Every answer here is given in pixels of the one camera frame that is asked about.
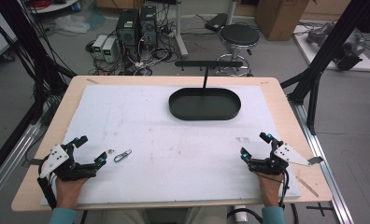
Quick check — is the black cable sleeve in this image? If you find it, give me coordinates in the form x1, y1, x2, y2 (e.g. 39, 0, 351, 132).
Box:
36, 176, 58, 210

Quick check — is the grey robot part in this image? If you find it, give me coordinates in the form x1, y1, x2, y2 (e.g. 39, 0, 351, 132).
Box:
306, 21, 367, 72

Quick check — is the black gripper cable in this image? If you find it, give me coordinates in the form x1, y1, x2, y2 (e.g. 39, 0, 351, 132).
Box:
277, 169, 291, 209

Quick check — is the black flat box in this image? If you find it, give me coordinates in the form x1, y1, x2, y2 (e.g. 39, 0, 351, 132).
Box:
204, 12, 228, 34

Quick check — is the silver carabiner keyring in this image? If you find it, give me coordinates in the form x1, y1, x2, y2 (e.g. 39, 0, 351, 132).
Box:
113, 148, 133, 163

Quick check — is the brown cardboard box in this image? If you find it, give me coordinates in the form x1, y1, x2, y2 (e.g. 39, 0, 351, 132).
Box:
255, 0, 310, 42

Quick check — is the black round stool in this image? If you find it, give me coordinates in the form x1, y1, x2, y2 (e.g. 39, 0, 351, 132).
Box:
215, 23, 262, 77

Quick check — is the white power supply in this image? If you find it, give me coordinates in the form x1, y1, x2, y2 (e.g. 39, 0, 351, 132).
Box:
101, 37, 118, 63
92, 34, 108, 60

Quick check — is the black frame post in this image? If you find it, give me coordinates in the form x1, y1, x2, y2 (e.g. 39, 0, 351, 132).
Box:
279, 0, 370, 135
0, 0, 78, 126

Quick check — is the aluminium rail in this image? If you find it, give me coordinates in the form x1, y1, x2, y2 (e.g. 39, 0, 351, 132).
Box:
0, 120, 43, 208
289, 100, 356, 224

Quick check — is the black cable under table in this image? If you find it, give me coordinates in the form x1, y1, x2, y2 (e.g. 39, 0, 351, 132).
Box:
225, 207, 264, 224

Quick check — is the black hook rack with tray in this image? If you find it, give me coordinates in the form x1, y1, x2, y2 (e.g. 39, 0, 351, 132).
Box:
168, 60, 244, 121

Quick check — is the person's right hand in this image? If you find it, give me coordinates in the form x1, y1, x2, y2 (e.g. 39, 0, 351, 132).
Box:
255, 172, 285, 208

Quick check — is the black computer tower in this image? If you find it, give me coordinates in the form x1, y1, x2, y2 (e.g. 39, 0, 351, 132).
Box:
139, 5, 159, 49
115, 8, 141, 63

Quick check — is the white round table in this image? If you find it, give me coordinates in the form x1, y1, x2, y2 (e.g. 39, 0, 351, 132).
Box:
26, 0, 80, 15

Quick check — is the white foam mat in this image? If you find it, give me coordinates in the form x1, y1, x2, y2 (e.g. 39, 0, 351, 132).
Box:
39, 84, 302, 206

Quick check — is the person's left hand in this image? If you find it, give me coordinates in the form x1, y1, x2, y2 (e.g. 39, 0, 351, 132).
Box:
55, 175, 91, 209

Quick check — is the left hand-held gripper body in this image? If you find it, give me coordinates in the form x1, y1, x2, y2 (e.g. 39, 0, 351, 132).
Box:
37, 141, 98, 182

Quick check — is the white floor board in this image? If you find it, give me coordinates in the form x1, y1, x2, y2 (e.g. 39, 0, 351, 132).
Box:
292, 23, 370, 73

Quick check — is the clear plastic bag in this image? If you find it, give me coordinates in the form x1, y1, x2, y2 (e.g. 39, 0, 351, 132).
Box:
52, 13, 92, 35

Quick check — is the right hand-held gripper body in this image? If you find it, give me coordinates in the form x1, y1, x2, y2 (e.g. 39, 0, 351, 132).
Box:
248, 141, 325, 176

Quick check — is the white desk leg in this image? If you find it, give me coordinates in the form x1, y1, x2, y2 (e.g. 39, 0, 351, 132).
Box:
173, 0, 190, 59

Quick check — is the thin wooden stick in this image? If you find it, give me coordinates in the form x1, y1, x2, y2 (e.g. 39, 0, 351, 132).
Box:
294, 175, 320, 199

